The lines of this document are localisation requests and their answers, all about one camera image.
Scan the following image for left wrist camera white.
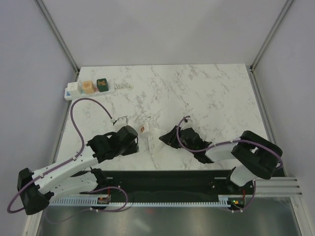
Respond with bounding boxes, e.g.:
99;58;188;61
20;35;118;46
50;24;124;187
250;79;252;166
113;116;128;126

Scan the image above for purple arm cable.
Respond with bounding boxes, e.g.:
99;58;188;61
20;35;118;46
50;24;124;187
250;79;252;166
6;97;128;223
177;115;283;213

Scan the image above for white slotted cable duct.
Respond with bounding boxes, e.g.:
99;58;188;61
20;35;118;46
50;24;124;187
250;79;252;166
49;195;246;207

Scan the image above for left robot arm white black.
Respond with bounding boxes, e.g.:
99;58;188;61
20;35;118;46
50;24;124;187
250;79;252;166
17;125;138;215

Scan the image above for right aluminium frame post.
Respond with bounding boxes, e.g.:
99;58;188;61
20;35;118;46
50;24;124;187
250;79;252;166
249;0;295;72

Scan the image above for left aluminium frame post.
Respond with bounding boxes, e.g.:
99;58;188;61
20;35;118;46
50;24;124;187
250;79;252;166
34;0;80;76

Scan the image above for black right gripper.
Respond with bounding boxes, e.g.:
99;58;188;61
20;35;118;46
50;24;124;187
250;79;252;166
160;125;195;154

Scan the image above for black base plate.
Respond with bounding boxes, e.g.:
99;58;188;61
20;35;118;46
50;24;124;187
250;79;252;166
81;169;255;204

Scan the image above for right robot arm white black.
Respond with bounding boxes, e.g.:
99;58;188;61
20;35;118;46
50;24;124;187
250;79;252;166
159;125;283;194

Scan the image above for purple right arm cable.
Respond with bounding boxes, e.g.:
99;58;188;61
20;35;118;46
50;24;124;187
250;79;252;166
177;115;283;213

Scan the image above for white cube plug orange logo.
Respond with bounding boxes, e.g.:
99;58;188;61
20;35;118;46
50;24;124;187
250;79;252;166
139;122;152;137

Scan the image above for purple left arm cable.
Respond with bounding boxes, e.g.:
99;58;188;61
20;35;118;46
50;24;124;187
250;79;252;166
6;97;128;223

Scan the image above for long white power strip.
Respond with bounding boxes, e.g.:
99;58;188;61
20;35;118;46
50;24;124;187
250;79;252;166
64;87;115;101

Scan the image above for aluminium frame post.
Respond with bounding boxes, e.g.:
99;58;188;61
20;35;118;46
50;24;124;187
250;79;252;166
34;0;80;76
249;0;295;72

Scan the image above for dark green cube plug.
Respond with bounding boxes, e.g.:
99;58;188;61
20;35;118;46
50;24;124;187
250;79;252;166
96;78;109;92

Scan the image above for aluminium rail profile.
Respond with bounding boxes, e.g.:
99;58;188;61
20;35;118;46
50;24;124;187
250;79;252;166
255;177;303;197

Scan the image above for small white power socket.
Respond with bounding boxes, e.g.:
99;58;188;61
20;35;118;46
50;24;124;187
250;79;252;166
148;128;167;154

